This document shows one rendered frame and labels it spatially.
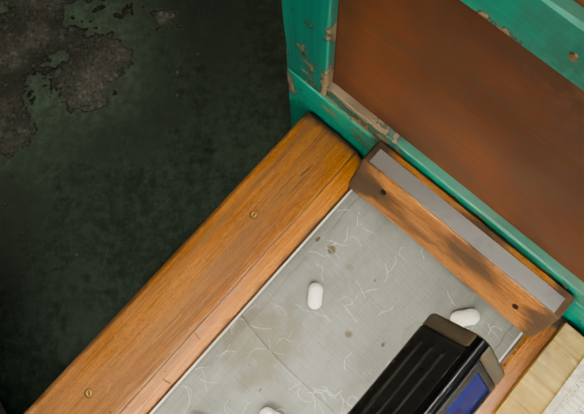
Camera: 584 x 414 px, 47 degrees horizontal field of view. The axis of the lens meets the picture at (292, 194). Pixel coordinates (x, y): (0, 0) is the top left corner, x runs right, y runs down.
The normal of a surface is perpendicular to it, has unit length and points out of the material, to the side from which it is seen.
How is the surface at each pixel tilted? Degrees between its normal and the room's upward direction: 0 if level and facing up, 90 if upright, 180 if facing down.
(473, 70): 90
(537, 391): 0
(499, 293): 66
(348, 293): 0
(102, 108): 0
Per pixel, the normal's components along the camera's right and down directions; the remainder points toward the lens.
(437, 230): -0.62, 0.57
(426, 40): -0.66, 0.73
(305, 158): -0.03, -0.25
